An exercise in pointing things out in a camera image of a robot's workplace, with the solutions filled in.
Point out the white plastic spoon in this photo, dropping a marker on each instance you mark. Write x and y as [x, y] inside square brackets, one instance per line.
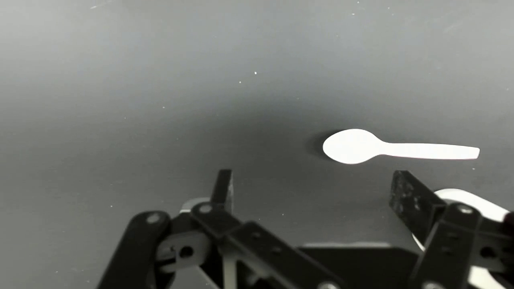
[361, 146]

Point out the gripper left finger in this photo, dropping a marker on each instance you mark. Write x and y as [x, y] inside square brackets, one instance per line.
[237, 237]

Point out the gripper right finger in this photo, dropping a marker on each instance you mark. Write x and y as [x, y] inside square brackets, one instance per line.
[449, 237]

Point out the white mug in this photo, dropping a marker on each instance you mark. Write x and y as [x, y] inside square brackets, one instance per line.
[480, 208]

